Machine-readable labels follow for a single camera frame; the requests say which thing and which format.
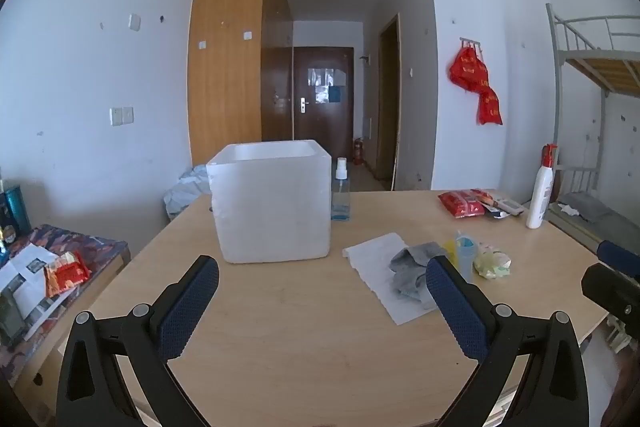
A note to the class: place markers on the door paper notices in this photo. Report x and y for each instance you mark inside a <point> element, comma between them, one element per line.
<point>325,82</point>

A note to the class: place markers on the red fire extinguisher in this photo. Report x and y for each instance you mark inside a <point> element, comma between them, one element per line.
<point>358,152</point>

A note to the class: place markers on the small red plastic bag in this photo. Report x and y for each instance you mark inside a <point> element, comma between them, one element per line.
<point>490,107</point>

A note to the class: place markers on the large red plastic bag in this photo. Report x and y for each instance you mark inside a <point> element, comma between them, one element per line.
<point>467,69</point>

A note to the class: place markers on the blue face mask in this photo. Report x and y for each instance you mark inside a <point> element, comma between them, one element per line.
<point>467,257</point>

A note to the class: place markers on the white paper towel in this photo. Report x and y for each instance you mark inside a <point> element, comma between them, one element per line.
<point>370,257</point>

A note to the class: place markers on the white foam box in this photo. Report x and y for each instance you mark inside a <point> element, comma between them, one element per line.
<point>270,207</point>

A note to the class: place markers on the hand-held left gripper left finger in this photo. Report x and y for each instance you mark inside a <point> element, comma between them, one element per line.
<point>187,307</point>

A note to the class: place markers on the wooden side door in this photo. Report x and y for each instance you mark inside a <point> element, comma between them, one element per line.
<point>390,107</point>

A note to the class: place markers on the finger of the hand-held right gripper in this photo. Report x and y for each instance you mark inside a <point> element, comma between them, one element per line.
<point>612,289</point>
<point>617,254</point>

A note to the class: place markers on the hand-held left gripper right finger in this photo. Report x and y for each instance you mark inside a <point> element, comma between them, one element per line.
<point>457,307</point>

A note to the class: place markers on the light blue bedding bundle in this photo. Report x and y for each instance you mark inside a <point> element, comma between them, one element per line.
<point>187,192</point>

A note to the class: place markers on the wooden wardrobe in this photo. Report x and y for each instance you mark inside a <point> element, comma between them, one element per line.
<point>225,57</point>

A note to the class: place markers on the grey metal bunk bed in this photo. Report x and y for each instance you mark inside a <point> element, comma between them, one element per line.
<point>557,57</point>

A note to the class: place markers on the blue metal can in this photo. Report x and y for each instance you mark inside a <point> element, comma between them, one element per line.
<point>17,209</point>

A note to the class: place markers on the dark brown entrance door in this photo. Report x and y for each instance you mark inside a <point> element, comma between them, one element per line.
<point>320,127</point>

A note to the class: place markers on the dark blue small packet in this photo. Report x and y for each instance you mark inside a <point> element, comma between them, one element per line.
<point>495,213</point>

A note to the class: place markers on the printed paper sheets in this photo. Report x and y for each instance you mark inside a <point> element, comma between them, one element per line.
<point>25,267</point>

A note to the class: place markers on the pale yellow wrapper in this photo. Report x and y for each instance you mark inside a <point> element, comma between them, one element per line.
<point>492,262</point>

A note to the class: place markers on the metal wall hook rack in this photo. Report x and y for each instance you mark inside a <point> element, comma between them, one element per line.
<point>470,41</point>

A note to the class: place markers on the white wall switch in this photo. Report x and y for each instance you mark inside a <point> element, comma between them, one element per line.
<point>135,22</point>

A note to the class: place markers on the grey cloth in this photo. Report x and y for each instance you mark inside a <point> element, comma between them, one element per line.
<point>585,207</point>

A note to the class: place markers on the white lotion pump bottle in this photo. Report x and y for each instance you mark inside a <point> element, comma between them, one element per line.
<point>540,197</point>

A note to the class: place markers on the side table with printed cloth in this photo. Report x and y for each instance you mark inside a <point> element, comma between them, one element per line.
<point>100,252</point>

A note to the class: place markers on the white double wall socket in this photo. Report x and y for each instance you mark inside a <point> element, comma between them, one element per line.
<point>122,116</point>

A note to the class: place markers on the red and orange snack packet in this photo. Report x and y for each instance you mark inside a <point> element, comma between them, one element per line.
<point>67,274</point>

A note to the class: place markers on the clear spray bottle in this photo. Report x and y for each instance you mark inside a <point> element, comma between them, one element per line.
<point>341,202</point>

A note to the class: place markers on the grey sock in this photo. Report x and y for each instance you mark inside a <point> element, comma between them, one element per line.
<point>407,277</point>

